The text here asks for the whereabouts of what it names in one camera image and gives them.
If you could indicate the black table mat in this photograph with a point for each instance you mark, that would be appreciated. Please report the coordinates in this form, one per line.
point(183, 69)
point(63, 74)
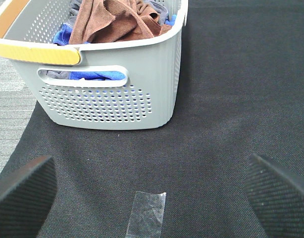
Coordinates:
point(241, 91)

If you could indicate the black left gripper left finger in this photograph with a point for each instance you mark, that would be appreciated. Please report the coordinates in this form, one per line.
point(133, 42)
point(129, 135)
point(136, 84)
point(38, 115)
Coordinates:
point(26, 197)

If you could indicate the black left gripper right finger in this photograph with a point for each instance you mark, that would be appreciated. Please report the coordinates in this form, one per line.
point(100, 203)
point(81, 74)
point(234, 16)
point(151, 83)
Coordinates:
point(276, 196)

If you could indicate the clear tape strip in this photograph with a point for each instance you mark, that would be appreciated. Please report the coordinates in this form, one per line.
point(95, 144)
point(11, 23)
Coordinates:
point(146, 216)

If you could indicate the brown microfibre towel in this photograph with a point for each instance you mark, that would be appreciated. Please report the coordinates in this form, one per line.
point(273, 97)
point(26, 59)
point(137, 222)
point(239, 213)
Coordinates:
point(112, 22)

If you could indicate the yellow basket handle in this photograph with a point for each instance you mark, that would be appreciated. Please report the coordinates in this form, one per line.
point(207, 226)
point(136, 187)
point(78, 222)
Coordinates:
point(27, 28)

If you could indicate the grey perforated laundry basket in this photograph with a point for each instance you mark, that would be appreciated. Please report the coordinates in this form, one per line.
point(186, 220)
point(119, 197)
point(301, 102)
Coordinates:
point(144, 99)

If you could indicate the blue towel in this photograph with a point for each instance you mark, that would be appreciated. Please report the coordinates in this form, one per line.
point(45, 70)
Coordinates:
point(61, 38)

